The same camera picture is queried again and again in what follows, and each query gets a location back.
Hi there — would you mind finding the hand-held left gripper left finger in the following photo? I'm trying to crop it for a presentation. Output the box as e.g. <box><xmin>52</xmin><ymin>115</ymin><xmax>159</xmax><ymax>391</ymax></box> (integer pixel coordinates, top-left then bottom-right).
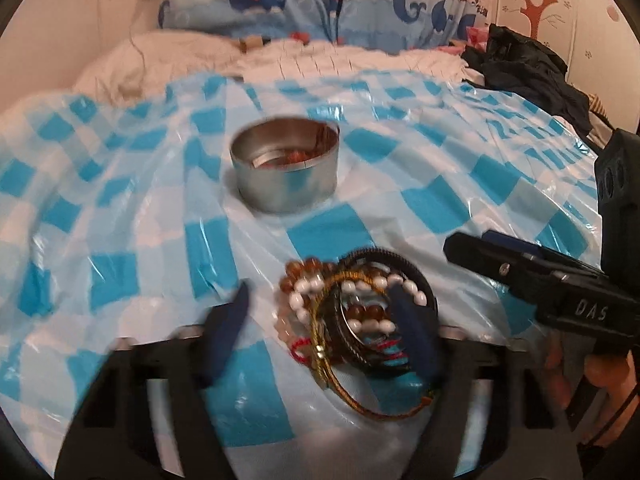
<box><xmin>55</xmin><ymin>280</ymin><xmax>251</xmax><ymax>480</ymax></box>

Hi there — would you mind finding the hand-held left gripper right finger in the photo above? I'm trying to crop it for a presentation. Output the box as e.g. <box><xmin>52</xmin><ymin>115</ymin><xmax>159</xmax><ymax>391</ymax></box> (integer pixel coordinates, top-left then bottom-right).
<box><xmin>390</xmin><ymin>282</ymin><xmax>586</xmax><ymax>480</ymax></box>

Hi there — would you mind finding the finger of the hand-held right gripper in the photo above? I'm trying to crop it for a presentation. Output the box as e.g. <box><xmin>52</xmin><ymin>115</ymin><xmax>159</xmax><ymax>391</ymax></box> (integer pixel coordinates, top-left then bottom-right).
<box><xmin>482</xmin><ymin>230</ymin><xmax>603</xmax><ymax>276</ymax></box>
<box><xmin>444</xmin><ymin>232</ymin><xmax>566</xmax><ymax>306</ymax></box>

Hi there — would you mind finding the dark brown bead bracelet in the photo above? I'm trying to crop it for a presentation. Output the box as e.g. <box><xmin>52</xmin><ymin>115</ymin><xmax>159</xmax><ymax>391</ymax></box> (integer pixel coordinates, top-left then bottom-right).
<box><xmin>345</xmin><ymin>302</ymin><xmax>389</xmax><ymax>324</ymax></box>

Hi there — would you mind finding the pink bead bracelet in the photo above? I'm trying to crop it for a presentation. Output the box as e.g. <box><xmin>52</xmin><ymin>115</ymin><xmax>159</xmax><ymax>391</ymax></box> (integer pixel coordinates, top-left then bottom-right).
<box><xmin>272</xmin><ymin>304</ymin><xmax>302</xmax><ymax>347</ymax></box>

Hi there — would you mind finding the silver bangle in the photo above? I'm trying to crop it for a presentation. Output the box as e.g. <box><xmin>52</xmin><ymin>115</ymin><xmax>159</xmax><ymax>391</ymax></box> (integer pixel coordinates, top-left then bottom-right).
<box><xmin>336</xmin><ymin>290</ymin><xmax>396</xmax><ymax>351</ymax></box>

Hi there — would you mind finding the black hair band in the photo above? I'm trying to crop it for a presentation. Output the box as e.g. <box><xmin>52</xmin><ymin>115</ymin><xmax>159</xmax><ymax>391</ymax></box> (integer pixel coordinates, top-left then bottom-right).
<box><xmin>340</xmin><ymin>249</ymin><xmax>442</xmax><ymax>376</ymax></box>

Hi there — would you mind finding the red string bracelet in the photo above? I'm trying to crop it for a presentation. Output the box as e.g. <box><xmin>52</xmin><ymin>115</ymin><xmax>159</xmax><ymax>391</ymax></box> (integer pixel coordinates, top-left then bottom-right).
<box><xmin>289</xmin><ymin>337</ymin><xmax>407</xmax><ymax>364</ymax></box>

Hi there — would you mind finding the white bead bracelet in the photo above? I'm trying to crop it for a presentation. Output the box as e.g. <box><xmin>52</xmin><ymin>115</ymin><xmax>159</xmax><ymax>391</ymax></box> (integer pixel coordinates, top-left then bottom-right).
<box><xmin>287</xmin><ymin>276</ymin><xmax>428</xmax><ymax>336</ymax></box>

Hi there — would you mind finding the amber bead bracelet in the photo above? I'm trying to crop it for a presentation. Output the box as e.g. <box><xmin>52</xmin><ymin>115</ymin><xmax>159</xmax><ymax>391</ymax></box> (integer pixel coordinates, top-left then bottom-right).
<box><xmin>284</xmin><ymin>256</ymin><xmax>340</xmax><ymax>297</ymax></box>

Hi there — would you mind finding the round metal tin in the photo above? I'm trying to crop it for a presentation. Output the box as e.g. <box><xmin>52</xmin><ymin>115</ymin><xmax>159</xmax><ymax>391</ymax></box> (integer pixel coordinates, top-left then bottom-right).
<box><xmin>229</xmin><ymin>116</ymin><xmax>342</xmax><ymax>214</ymax></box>

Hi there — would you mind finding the reddish bead jewelry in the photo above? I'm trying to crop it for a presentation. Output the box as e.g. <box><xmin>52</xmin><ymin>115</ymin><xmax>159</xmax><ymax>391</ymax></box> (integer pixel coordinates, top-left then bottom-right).
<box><xmin>252</xmin><ymin>127</ymin><xmax>332</xmax><ymax>167</ymax></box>

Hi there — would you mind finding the person's right hand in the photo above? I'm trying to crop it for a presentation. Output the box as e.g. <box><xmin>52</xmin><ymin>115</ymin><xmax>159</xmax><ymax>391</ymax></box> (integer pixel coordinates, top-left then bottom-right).
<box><xmin>544</xmin><ymin>332</ymin><xmax>631</xmax><ymax>411</ymax></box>

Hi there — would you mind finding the striped cloth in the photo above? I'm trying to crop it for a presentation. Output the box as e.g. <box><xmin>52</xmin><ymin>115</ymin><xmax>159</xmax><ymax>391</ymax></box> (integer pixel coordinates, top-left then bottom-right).
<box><xmin>587</xmin><ymin>92</ymin><xmax>614</xmax><ymax>122</ymax></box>

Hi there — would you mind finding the blue checked plastic sheet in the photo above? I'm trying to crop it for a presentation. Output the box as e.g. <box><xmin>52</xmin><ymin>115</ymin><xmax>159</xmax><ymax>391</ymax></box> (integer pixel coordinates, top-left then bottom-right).
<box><xmin>0</xmin><ymin>67</ymin><xmax>608</xmax><ymax>480</ymax></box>

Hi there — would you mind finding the black clothing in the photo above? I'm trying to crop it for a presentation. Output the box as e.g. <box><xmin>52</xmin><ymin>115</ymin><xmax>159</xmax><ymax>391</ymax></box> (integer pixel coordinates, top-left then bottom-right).
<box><xmin>460</xmin><ymin>24</ymin><xmax>608</xmax><ymax>137</ymax></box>

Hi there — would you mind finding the pink cloth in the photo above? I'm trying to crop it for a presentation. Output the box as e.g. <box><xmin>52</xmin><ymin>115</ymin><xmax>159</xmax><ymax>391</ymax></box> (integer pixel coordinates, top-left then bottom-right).
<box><xmin>440</xmin><ymin>27</ymin><xmax>489</xmax><ymax>56</ymax></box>

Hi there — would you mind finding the white quilt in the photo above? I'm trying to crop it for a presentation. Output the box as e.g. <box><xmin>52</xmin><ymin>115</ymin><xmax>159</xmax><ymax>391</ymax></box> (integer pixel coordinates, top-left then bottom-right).
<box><xmin>75</xmin><ymin>30</ymin><xmax>496</xmax><ymax>106</ymax></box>

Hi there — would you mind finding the tree wall sticker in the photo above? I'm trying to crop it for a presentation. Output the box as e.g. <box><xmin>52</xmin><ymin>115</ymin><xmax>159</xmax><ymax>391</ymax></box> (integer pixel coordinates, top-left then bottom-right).
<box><xmin>500</xmin><ymin>0</ymin><xmax>576</xmax><ymax>41</ymax></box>

